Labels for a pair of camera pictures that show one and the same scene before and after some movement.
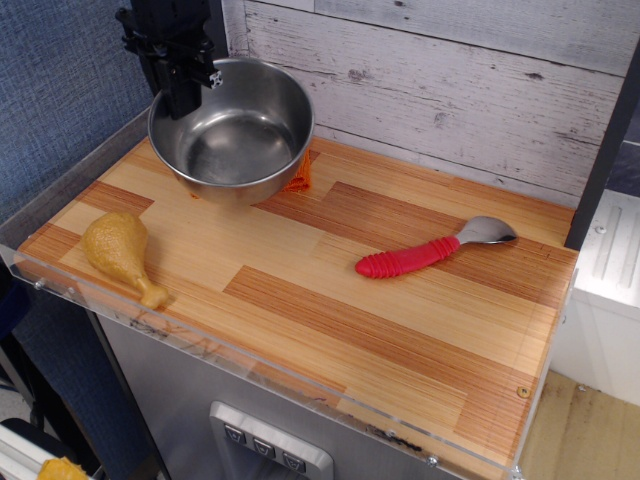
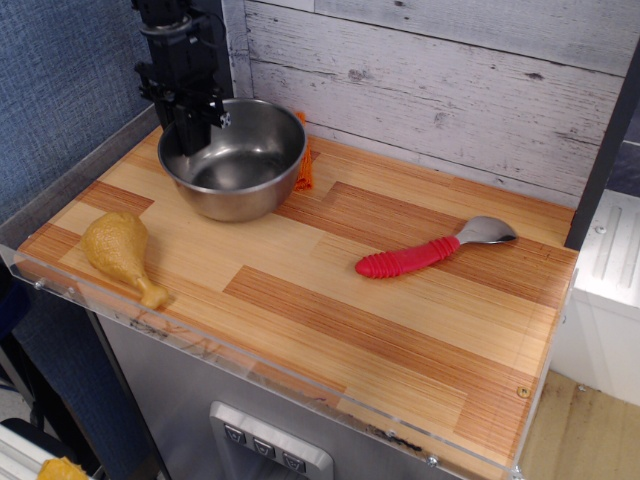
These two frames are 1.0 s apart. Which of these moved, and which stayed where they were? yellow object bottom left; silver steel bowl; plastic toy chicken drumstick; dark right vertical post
Moved: silver steel bowl
Stayed: plastic toy chicken drumstick; dark right vertical post; yellow object bottom left
